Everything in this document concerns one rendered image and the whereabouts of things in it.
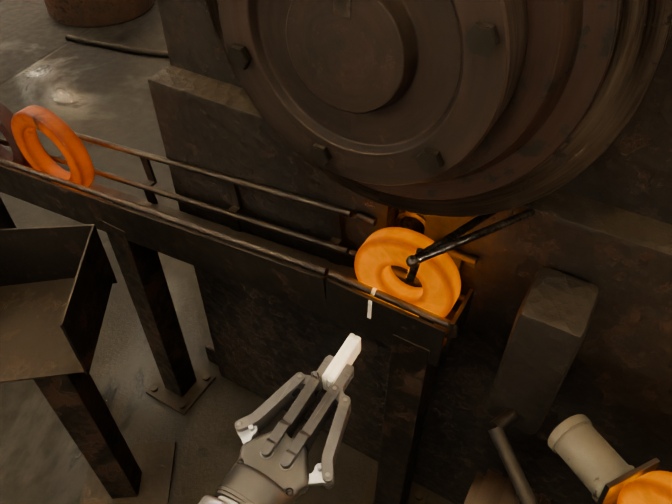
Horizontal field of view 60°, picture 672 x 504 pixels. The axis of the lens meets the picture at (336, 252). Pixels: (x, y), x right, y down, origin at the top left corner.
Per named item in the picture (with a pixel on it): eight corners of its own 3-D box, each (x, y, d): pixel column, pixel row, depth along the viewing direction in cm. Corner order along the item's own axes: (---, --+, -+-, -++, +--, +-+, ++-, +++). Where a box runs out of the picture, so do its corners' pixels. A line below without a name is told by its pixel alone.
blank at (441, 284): (358, 214, 82) (346, 228, 80) (463, 241, 75) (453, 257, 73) (368, 292, 92) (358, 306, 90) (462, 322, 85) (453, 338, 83)
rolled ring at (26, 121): (-4, 124, 115) (11, 116, 117) (57, 201, 123) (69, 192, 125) (32, 101, 103) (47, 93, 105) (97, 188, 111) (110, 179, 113)
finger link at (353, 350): (326, 379, 68) (332, 382, 67) (355, 334, 71) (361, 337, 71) (328, 391, 70) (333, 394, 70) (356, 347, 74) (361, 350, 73)
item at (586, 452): (579, 434, 76) (590, 406, 72) (633, 493, 70) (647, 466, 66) (542, 452, 74) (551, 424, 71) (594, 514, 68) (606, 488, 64)
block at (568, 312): (505, 362, 93) (542, 257, 76) (555, 384, 90) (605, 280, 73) (481, 414, 86) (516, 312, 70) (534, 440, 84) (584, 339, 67)
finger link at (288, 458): (275, 461, 61) (287, 468, 61) (332, 379, 67) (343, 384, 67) (280, 475, 64) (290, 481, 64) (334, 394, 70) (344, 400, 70)
